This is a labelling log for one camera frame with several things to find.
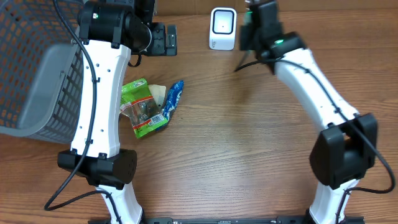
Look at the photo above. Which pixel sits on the green clear snack bag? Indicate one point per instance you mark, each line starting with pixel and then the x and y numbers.
pixel 146 121

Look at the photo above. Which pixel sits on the white barcode scanner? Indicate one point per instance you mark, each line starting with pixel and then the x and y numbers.
pixel 222 33

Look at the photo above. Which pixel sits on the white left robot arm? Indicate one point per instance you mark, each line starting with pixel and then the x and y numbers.
pixel 109 34

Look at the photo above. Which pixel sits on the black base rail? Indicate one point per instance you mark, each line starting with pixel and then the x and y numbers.
pixel 277 220

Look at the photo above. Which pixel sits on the blue snack packet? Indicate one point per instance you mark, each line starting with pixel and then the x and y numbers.
pixel 173 97

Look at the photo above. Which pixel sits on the beige paper snack bag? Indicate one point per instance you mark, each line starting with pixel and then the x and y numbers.
pixel 158 93

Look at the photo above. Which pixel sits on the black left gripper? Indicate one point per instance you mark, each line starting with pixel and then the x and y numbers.
pixel 160 46

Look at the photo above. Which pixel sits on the grey plastic mesh basket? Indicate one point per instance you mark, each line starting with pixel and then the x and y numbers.
pixel 41 70

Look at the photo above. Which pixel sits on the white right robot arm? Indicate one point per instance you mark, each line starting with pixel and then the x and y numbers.
pixel 343 151

